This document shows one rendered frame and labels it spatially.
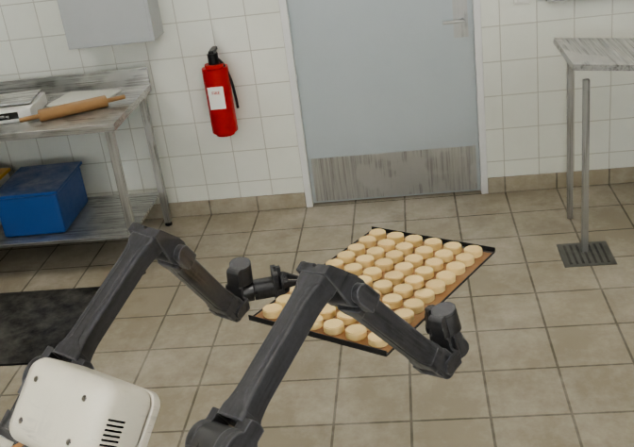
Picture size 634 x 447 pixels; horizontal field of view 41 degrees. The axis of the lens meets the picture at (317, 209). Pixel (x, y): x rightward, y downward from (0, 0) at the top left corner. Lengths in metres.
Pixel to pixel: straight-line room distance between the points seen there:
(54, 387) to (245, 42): 3.63
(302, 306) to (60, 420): 0.45
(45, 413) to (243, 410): 0.33
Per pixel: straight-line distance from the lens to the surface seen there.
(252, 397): 1.49
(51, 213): 4.90
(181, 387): 3.77
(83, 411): 1.46
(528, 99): 5.03
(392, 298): 2.14
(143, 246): 1.85
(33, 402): 1.55
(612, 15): 5.00
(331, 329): 2.03
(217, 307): 2.18
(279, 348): 1.52
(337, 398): 3.53
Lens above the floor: 2.10
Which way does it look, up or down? 24 degrees down
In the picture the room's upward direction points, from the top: 7 degrees counter-clockwise
